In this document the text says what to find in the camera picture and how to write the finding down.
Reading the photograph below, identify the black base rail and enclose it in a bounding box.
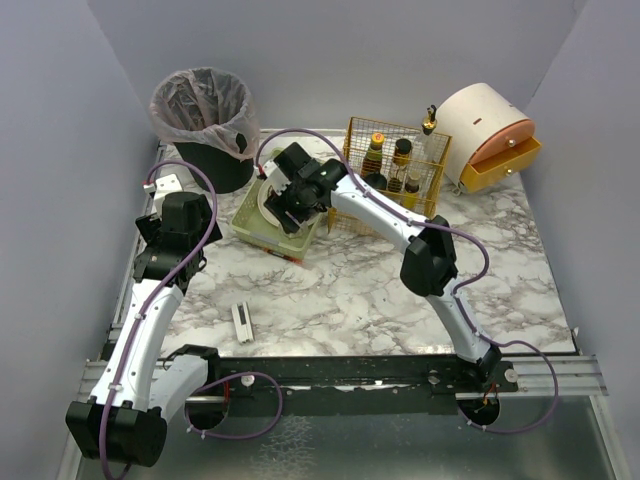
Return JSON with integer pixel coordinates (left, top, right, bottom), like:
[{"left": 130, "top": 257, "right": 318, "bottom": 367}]
[{"left": 82, "top": 352, "right": 609, "bottom": 419}]

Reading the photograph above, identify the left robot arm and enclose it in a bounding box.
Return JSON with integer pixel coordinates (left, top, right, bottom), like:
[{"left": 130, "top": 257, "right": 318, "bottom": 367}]
[{"left": 65, "top": 192, "right": 222, "bottom": 467}]

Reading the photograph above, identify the black ribbed trash bin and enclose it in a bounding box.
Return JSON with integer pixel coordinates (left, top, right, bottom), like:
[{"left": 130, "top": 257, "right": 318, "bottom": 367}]
[{"left": 175, "top": 143, "right": 253, "bottom": 194}]

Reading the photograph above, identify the black-lid glass jar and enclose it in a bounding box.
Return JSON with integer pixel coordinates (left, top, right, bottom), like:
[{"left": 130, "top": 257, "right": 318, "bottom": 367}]
[{"left": 363, "top": 172, "right": 387, "bottom": 191}]

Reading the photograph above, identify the gold-spout oil bottle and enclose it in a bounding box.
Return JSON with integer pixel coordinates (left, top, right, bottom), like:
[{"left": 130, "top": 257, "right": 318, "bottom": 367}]
[{"left": 418, "top": 104, "right": 437, "bottom": 163}]

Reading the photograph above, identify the red pen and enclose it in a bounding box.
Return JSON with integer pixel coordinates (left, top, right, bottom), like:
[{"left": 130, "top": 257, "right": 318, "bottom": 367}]
[{"left": 263, "top": 248, "right": 303, "bottom": 264}]

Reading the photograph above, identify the yellow-lid sauce jar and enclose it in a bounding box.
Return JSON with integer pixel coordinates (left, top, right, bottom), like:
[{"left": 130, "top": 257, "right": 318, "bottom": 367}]
[{"left": 360, "top": 132, "right": 385, "bottom": 178}]

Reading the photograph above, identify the small yellow spice bottle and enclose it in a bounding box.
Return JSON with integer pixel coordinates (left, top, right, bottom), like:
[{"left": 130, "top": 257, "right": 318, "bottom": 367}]
[{"left": 401, "top": 172, "right": 420, "bottom": 210}]

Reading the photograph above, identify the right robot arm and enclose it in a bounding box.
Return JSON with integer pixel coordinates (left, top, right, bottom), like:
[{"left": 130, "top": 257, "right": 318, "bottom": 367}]
[{"left": 259, "top": 142, "right": 501, "bottom": 384}]

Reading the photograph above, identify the cream round plate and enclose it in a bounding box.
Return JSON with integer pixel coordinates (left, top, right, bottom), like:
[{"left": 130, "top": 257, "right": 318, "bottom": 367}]
[{"left": 257, "top": 178, "right": 284, "bottom": 228}]

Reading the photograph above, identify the white round drawer box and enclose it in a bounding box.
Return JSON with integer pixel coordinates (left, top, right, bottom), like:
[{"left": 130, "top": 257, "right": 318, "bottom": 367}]
[{"left": 436, "top": 83, "right": 541, "bottom": 193}]

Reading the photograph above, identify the gold wire rack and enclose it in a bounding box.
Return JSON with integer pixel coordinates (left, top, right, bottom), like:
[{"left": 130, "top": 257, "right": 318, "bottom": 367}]
[{"left": 343, "top": 116, "right": 452, "bottom": 218}]

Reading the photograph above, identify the pale green plastic basket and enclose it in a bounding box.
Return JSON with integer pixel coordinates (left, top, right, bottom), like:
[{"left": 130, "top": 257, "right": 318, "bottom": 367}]
[{"left": 231, "top": 148, "right": 321, "bottom": 260}]

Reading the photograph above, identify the white folded peeler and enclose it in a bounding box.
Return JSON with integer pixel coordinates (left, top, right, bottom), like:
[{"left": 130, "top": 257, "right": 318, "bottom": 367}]
[{"left": 231, "top": 302, "right": 255, "bottom": 344}]

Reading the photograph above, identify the gold-cap pepper grinder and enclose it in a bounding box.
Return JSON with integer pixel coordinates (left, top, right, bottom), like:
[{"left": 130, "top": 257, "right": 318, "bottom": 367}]
[{"left": 387, "top": 138, "right": 413, "bottom": 194}]

